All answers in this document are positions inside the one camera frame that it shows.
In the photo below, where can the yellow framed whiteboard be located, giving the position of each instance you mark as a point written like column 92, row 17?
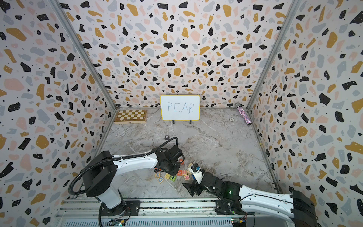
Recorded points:
column 180, row 107

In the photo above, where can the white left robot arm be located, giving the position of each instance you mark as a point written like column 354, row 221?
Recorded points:
column 95, row 179

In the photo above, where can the pink glitter bottle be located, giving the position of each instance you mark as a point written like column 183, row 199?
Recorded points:
column 243, row 113

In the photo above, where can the wooden yellow plus block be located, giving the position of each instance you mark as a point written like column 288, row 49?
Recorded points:
column 167, row 176

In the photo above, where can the wooden chessboard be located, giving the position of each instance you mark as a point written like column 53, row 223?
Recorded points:
column 131, row 117

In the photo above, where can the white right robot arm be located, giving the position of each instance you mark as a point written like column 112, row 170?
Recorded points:
column 235, row 198

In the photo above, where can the wooden O block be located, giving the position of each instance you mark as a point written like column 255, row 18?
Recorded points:
column 160, row 179

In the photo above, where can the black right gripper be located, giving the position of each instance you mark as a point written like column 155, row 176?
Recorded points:
column 196, row 186

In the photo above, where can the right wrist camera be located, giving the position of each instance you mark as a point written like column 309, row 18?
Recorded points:
column 197, row 173

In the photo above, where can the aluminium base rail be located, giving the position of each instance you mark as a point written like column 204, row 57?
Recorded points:
column 175, row 212

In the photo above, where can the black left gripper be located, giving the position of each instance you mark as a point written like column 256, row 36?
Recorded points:
column 174, row 173

